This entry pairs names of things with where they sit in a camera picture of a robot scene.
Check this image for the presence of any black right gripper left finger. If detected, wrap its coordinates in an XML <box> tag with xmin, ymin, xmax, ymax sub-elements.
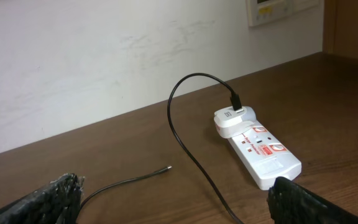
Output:
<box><xmin>0</xmin><ymin>173</ymin><xmax>84</xmax><ymax>224</ymax></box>

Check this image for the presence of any white surge protector power strip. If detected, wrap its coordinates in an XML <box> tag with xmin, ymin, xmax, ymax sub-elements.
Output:
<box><xmin>228</xmin><ymin>122</ymin><xmax>302</xmax><ymax>190</ymax></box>

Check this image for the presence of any black USB charging cable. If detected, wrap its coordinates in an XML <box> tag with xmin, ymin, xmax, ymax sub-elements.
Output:
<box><xmin>78</xmin><ymin>72</ymin><xmax>246</xmax><ymax>224</ymax></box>

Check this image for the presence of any wooden cabinet side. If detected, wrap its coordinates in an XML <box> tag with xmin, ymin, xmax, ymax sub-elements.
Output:
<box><xmin>323</xmin><ymin>0</ymin><xmax>358</xmax><ymax>59</ymax></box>

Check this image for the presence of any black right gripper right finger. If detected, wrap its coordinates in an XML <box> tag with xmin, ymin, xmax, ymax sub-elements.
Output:
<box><xmin>267</xmin><ymin>177</ymin><xmax>358</xmax><ymax>224</ymax></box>

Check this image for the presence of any white wall control panel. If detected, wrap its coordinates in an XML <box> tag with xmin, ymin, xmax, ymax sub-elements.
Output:
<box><xmin>246</xmin><ymin>0</ymin><xmax>319</xmax><ymax>27</ymax></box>

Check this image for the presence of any white USB charger adapter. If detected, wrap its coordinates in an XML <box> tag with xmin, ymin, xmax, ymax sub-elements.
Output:
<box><xmin>214</xmin><ymin>106</ymin><xmax>257</xmax><ymax>139</ymax></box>

